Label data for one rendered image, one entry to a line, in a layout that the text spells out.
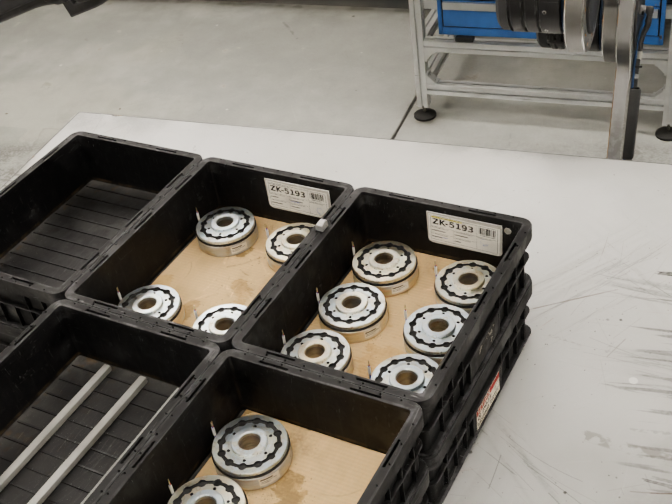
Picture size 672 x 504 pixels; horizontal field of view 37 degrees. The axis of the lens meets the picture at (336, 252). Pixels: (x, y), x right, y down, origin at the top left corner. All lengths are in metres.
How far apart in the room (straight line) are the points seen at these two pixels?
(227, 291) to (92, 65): 2.88
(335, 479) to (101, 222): 0.76
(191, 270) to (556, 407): 0.63
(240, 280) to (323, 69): 2.43
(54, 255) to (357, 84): 2.23
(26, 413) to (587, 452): 0.81
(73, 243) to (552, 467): 0.91
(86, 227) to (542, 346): 0.83
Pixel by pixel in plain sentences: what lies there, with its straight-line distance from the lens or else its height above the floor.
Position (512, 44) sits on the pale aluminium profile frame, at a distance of 3.37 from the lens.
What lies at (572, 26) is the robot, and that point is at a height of 1.12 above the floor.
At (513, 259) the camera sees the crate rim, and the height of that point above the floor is 0.93.
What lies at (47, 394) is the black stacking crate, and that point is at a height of 0.83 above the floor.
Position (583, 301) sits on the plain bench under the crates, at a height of 0.70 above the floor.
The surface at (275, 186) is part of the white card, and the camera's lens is 1.69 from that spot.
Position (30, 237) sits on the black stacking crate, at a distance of 1.88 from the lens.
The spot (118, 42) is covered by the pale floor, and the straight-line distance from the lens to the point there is 4.56.
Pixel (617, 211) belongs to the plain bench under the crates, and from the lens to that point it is 1.92.
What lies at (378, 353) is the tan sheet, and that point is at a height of 0.83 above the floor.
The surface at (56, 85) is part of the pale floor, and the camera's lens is 4.32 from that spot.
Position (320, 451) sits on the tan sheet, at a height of 0.83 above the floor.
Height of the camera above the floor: 1.84
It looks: 38 degrees down
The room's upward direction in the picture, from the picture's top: 9 degrees counter-clockwise
